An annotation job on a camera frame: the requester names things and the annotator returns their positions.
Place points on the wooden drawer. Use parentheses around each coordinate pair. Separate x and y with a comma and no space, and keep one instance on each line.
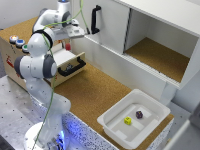
(67,57)

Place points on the blue button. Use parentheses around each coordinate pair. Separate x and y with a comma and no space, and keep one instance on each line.
(20,42)

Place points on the wooden drawer box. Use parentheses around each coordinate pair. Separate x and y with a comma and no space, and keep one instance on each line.
(7,55)

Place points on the yellow block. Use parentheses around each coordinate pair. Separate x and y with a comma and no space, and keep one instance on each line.
(127,120)

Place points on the green button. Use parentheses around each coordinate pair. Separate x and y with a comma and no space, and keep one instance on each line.
(25,48)

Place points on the white plastic box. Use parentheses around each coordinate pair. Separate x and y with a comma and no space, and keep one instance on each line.
(115,125)

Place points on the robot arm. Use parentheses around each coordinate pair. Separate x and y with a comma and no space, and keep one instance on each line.
(36,66)

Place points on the white cabinet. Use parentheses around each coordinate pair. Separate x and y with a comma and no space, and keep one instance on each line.
(156,78)

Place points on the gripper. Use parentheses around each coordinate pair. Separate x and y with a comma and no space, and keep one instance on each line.
(74,31)

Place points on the white sliding door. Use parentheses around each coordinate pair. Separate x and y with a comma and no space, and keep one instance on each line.
(113,23)

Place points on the purple block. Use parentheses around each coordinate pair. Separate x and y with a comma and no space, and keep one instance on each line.
(139,114)

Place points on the red button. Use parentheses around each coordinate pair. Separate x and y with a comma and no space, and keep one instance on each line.
(13,38)

